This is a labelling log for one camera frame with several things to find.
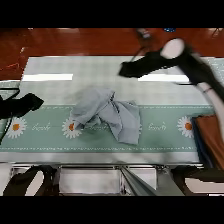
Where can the silver frame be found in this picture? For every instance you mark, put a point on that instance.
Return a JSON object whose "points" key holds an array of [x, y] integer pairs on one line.
{"points": [[139, 186]]}

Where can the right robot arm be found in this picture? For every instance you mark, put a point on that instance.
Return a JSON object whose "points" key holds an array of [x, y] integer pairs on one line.
{"points": [[195, 68]]}

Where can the brown garment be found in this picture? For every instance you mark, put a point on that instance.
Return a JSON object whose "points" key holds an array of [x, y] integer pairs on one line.
{"points": [[213, 140]]}

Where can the grey shirt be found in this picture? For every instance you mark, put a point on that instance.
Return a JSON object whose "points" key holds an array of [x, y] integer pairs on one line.
{"points": [[115, 115]]}

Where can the dark blue garment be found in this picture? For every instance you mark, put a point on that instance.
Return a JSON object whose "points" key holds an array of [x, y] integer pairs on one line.
{"points": [[198, 140]]}

